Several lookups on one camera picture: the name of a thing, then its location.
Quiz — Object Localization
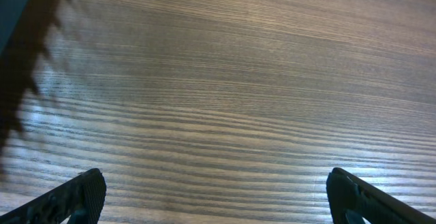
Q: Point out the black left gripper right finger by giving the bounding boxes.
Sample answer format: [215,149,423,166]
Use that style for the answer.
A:
[326,167,435,224]

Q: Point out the grey plastic mesh basket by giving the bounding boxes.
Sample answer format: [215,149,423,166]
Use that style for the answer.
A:
[0,0,38,53]

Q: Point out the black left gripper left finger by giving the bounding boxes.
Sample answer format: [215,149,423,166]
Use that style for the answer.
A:
[1,168,106,224]

